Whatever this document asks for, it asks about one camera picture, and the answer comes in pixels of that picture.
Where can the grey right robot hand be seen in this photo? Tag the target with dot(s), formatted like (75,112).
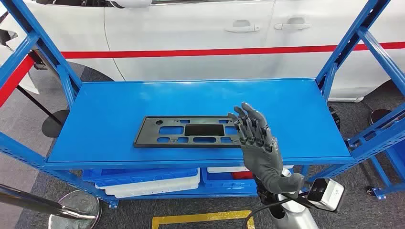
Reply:
(262,158)

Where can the black plastic mounting plate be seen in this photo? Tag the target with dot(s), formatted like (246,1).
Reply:
(148,139)

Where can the blue steel shelf rack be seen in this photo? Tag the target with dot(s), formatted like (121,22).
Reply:
(189,104)

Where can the red plastic item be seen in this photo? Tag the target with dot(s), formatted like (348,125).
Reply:
(242,175)

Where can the white plastic crate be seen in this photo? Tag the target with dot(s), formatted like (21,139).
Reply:
(152,189)
(224,169)

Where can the blue plastic crate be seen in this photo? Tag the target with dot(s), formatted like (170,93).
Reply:
(221,183)
(142,173)

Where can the black ribbed rubber block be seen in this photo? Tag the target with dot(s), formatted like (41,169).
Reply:
(333,118)

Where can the black round stanchion base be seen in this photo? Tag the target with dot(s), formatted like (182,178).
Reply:
(379,116)

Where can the red barrier belt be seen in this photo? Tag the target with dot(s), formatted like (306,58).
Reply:
(189,52)
(15,79)

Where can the white car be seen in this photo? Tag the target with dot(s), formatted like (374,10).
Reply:
(189,31)

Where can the black stanchion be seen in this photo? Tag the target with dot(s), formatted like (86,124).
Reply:
(55,124)

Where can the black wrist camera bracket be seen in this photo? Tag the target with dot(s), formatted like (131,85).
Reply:
(305,202)

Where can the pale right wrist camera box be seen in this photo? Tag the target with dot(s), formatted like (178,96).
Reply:
(329,194)

